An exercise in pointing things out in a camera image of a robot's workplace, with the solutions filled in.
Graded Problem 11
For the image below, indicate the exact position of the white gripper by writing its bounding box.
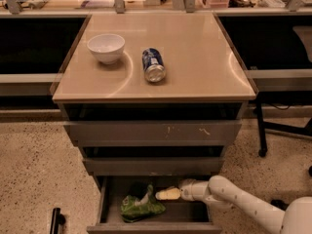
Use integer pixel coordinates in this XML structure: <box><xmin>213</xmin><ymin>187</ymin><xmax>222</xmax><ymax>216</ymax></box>
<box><xmin>155</xmin><ymin>178</ymin><xmax>210</xmax><ymax>202</ymax></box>

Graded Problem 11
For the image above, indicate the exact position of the green rice chip bag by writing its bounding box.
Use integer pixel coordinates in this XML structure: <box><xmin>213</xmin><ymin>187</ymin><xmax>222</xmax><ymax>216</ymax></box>
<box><xmin>120</xmin><ymin>184</ymin><xmax>166</xmax><ymax>223</ymax></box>

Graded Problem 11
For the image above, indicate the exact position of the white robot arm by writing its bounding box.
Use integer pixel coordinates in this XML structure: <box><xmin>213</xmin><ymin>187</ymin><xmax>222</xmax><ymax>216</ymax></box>
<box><xmin>156</xmin><ymin>175</ymin><xmax>312</xmax><ymax>234</ymax></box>

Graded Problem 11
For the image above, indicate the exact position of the grey bottom drawer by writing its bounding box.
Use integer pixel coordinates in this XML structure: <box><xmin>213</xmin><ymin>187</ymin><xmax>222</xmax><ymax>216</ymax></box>
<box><xmin>87</xmin><ymin>176</ymin><xmax>221</xmax><ymax>234</ymax></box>

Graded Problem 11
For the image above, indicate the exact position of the grey drawer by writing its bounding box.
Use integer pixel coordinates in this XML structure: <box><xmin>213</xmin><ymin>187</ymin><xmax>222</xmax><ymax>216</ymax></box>
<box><xmin>64</xmin><ymin>120</ymin><xmax>242</xmax><ymax>147</ymax></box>
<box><xmin>83</xmin><ymin>157</ymin><xmax>223</xmax><ymax>176</ymax></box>
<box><xmin>87</xmin><ymin>176</ymin><xmax>221</xmax><ymax>234</ymax></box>

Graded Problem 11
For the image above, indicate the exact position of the grey top drawer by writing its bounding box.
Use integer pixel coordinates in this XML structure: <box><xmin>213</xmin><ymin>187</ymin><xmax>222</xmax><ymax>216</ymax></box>
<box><xmin>64</xmin><ymin>120</ymin><xmax>242</xmax><ymax>147</ymax></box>

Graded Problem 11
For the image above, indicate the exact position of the grey middle drawer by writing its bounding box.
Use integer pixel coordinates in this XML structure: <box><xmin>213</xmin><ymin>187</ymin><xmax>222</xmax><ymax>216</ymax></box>
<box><xmin>83</xmin><ymin>157</ymin><xmax>223</xmax><ymax>176</ymax></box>

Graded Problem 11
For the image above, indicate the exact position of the grey drawer cabinet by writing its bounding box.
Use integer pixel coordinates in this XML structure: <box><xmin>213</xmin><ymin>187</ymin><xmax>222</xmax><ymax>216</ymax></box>
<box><xmin>53</xmin><ymin>13</ymin><xmax>256</xmax><ymax>234</ymax></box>

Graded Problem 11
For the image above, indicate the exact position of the black chair base leg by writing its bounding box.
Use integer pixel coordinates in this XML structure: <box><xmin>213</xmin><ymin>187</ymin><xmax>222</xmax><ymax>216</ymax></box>
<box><xmin>271</xmin><ymin>199</ymin><xmax>289</xmax><ymax>211</ymax></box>

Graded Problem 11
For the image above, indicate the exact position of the black table leg with caster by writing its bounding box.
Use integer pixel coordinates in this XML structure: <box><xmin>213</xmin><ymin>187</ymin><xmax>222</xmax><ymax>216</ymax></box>
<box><xmin>254</xmin><ymin>99</ymin><xmax>312</xmax><ymax>157</ymax></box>

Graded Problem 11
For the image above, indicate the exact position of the black object on floor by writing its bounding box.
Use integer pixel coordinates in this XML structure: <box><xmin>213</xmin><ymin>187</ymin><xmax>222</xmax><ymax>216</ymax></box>
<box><xmin>50</xmin><ymin>208</ymin><xmax>66</xmax><ymax>234</ymax></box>

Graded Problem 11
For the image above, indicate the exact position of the blue soda can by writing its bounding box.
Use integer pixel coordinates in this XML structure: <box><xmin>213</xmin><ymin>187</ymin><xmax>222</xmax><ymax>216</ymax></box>
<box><xmin>142</xmin><ymin>48</ymin><xmax>166</xmax><ymax>83</ymax></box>

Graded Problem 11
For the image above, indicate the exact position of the white ceramic bowl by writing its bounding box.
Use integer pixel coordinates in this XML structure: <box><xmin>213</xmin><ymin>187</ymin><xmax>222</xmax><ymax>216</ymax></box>
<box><xmin>87</xmin><ymin>34</ymin><xmax>126</xmax><ymax>64</ymax></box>

